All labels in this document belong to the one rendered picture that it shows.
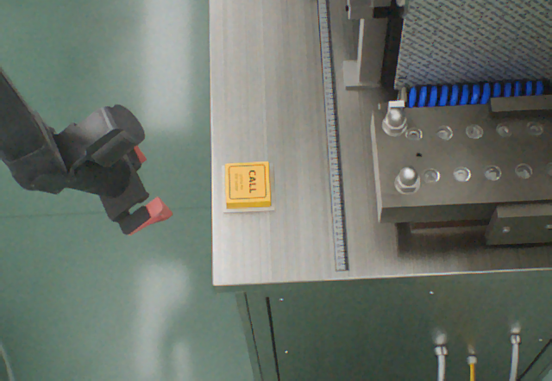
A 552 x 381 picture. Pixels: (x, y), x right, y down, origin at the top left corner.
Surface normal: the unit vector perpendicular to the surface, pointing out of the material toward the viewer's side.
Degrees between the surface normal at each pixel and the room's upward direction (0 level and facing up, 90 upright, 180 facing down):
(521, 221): 90
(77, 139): 29
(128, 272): 0
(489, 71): 90
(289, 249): 0
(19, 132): 87
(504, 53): 90
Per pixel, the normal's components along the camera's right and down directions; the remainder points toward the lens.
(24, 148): 0.45, 0.68
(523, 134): -0.04, -0.42
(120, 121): 0.77, -0.56
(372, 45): 0.04, 0.90
